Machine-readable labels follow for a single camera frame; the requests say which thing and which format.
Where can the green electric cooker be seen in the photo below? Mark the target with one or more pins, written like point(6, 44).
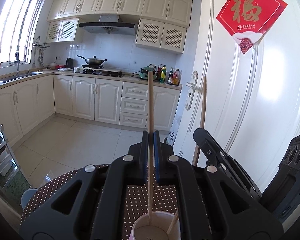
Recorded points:
point(143, 74)

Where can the pink utensil cup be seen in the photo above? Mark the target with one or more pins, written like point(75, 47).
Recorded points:
point(158, 228)

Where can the gas stove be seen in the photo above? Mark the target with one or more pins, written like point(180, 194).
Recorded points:
point(85, 69)

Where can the lower kitchen cabinets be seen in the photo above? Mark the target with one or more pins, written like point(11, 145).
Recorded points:
point(27, 101)

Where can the wall utensil rack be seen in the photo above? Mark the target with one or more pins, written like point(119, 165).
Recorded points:
point(38, 54)

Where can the black electric kettle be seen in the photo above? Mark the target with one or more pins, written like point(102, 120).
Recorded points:
point(69, 63)

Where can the wok on stove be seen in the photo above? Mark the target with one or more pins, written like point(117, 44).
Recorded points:
point(93, 61)

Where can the window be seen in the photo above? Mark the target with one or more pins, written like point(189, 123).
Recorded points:
point(17, 24)

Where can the upper kitchen cabinets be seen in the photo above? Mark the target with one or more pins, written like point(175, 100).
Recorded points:
point(154, 23)

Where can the door handle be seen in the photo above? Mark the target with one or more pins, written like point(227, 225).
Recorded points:
point(192, 86)

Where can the kitchen faucet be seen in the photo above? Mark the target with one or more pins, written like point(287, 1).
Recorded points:
point(17, 61)

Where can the wooden chopstick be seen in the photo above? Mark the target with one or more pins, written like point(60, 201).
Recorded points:
point(202, 120)
point(150, 151)
point(173, 222)

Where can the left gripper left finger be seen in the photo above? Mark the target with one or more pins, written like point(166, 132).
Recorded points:
point(87, 203)

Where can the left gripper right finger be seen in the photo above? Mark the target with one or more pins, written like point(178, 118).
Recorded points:
point(211, 205)

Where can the metal rack shelf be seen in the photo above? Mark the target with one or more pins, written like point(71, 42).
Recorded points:
point(9, 167)

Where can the kitchen cabinets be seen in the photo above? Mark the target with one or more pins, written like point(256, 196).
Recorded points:
point(27, 101)
point(154, 23)

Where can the white door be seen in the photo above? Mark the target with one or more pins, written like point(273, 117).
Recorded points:
point(253, 99)

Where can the wooden chopstick in cup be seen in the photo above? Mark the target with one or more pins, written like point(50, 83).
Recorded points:
point(173, 222)

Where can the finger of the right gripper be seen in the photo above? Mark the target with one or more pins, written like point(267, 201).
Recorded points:
point(217, 157)

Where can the range hood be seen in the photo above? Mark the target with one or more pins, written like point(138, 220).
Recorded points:
point(109, 24)

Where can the green sauce bottle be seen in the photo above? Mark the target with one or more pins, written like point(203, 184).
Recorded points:
point(163, 74)

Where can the red fu decoration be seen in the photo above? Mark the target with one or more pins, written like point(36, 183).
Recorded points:
point(248, 20)

